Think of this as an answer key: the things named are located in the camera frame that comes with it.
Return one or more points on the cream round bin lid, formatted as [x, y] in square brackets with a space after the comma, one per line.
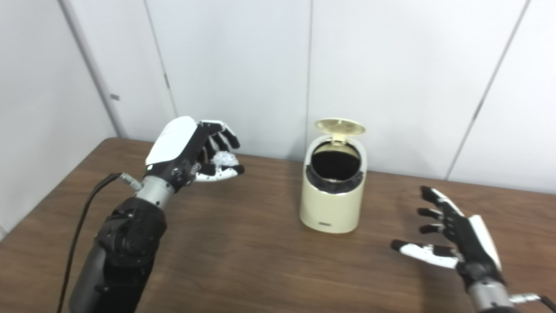
[339, 127]

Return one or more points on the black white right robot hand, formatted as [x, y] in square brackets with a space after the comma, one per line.
[469, 243]

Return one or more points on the white paper ball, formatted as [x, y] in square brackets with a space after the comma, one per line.
[223, 159]

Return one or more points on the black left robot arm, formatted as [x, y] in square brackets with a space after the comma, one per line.
[117, 261]

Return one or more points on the black bin liner bag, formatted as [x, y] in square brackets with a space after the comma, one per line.
[332, 187]

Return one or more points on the grey wall corner post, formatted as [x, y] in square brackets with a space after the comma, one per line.
[93, 69]

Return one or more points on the cream-colored desktop trash bin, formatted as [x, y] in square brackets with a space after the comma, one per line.
[332, 208]

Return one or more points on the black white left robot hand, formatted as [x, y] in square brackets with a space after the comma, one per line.
[173, 143]

